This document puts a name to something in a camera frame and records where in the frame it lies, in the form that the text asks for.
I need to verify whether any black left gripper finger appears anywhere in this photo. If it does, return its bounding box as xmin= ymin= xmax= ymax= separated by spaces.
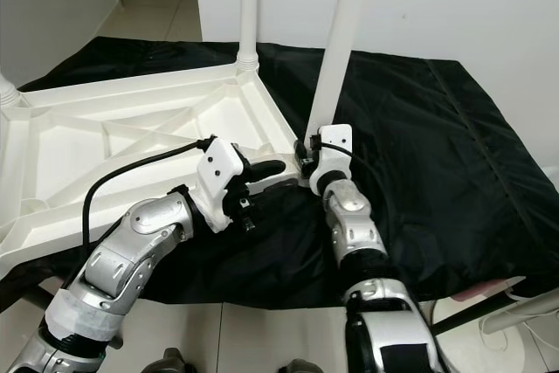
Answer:
xmin=240 ymin=159 xmax=288 ymax=181
xmin=245 ymin=179 xmax=299 ymax=200

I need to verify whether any white plastic table leg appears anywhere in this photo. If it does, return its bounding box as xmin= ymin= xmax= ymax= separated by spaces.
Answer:
xmin=306 ymin=0 xmax=368 ymax=143
xmin=0 ymin=76 xmax=24 ymax=112
xmin=238 ymin=0 xmax=262 ymax=76

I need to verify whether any black fabric table cover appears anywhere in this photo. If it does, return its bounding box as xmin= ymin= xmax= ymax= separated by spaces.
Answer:
xmin=0 ymin=37 xmax=559 ymax=310

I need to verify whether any grey robot right leg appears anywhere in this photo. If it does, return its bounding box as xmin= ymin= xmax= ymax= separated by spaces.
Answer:
xmin=275 ymin=360 xmax=321 ymax=373

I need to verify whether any grey robot leg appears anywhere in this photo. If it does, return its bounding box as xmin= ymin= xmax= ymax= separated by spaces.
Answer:
xmin=148 ymin=349 xmax=186 ymax=373
xmin=275 ymin=360 xmax=321 ymax=373

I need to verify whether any grey robot left leg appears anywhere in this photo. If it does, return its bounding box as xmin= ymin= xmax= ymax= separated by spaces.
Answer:
xmin=148 ymin=349 xmax=186 ymax=373

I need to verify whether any dark metal table leg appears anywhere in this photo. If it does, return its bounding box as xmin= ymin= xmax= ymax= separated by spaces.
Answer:
xmin=432 ymin=281 xmax=527 ymax=336
xmin=17 ymin=284 xmax=55 ymax=310

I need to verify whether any white floor fan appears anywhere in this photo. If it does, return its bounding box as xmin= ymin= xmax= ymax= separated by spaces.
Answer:
xmin=437 ymin=163 xmax=559 ymax=358

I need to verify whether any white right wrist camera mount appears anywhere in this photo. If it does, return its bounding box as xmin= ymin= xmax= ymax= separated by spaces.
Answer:
xmin=306 ymin=124 xmax=354 ymax=196

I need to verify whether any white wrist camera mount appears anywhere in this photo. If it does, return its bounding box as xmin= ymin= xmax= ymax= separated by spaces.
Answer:
xmin=306 ymin=124 xmax=354 ymax=196
xmin=197 ymin=137 xmax=246 ymax=235

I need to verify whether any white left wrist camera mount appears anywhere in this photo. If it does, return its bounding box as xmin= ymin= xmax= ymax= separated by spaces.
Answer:
xmin=197 ymin=137 xmax=246 ymax=235

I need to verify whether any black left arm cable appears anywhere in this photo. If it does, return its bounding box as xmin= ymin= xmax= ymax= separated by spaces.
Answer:
xmin=81 ymin=135 xmax=220 ymax=249

